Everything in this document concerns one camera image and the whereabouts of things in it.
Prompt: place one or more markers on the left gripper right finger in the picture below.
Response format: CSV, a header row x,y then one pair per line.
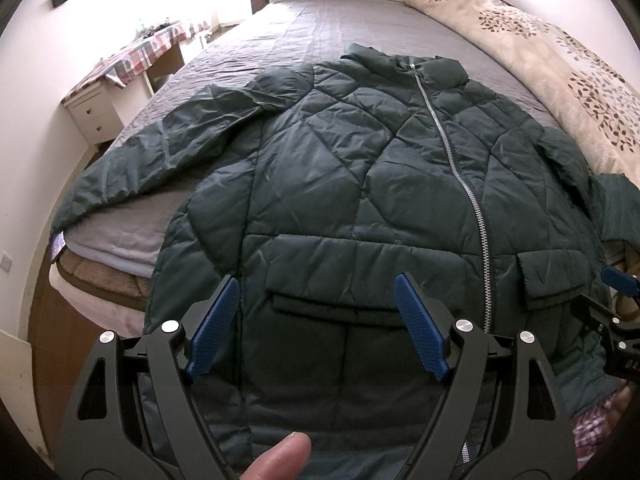
x,y
501,414

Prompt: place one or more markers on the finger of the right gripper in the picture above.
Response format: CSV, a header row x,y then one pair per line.
x,y
627,285

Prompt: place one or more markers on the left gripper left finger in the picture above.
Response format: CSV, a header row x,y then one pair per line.
x,y
104,434

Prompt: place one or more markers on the dark green puffer jacket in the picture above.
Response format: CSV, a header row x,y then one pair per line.
x,y
320,184

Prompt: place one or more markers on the person's right hand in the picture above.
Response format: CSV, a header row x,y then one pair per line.
x,y
621,401

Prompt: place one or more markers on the person's left hand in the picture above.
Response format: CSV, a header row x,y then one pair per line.
x,y
285,461

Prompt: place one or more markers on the brown blanket layer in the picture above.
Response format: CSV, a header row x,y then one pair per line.
x,y
102,281

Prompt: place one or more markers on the beige leaf-pattern duvet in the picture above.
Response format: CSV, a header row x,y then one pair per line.
x,y
592,102

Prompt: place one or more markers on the white bedside drawer cabinet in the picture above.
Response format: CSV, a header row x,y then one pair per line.
x,y
93,111

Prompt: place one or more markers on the grey quilted bed cover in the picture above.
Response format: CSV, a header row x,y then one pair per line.
x,y
128,237

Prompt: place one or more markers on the white wall socket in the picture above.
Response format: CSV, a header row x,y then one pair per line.
x,y
5,262

